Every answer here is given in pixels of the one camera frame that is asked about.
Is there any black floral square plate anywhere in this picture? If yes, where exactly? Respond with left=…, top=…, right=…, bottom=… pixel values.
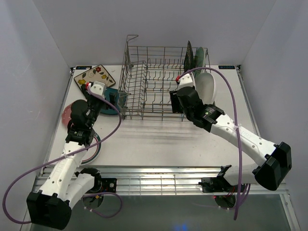
left=183, top=41, right=195, bottom=72

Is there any grey wire dish rack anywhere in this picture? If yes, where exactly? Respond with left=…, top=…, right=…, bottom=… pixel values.
left=117, top=35, right=210, bottom=121

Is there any left black table label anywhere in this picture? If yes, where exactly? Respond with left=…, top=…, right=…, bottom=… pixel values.
left=76, top=65, right=92, bottom=70

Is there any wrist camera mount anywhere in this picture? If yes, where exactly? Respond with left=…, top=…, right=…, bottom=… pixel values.
left=176, top=73, right=196, bottom=90
left=86, top=81, right=106, bottom=98

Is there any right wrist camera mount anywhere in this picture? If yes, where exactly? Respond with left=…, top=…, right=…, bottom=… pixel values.
left=176, top=73, right=196, bottom=90

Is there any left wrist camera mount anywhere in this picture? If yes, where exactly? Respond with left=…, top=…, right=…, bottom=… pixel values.
left=86, top=81, right=106, bottom=98

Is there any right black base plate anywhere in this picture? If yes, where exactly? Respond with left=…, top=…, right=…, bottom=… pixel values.
left=198, top=177, right=238, bottom=193

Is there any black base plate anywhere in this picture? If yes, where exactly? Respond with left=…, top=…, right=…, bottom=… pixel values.
left=198, top=177, right=238, bottom=193
left=98, top=178, right=117, bottom=193

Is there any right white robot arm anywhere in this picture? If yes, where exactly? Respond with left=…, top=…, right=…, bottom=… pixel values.
left=170, top=87, right=292, bottom=191

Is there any right black table label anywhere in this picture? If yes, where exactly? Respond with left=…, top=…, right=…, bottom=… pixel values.
left=218, top=65, right=235, bottom=70

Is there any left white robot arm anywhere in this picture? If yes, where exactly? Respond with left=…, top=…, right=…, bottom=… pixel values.
left=26, top=81, right=108, bottom=230

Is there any pink dotted scalloped plate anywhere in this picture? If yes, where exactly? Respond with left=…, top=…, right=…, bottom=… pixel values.
left=61, top=104, right=72, bottom=126

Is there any cream floral square plate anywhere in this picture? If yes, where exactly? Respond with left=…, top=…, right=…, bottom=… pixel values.
left=73, top=65, right=116, bottom=98

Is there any black table label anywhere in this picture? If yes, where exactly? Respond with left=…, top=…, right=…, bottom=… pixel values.
left=76, top=65, right=92, bottom=70
left=218, top=65, right=235, bottom=70

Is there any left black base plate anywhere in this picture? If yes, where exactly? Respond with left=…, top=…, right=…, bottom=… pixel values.
left=98, top=178, right=117, bottom=193

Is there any aluminium rail frame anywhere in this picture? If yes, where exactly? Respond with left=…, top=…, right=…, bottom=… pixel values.
left=30, top=64, right=301, bottom=231

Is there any round plate teal rim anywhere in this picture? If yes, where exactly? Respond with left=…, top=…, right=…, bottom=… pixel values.
left=81, top=133, right=101, bottom=166

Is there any teal square plate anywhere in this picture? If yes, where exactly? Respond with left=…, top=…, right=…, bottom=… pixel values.
left=101, top=88, right=119, bottom=116

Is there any pale green plate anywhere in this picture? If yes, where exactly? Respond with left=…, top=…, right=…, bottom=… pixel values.
left=195, top=47, right=205, bottom=67

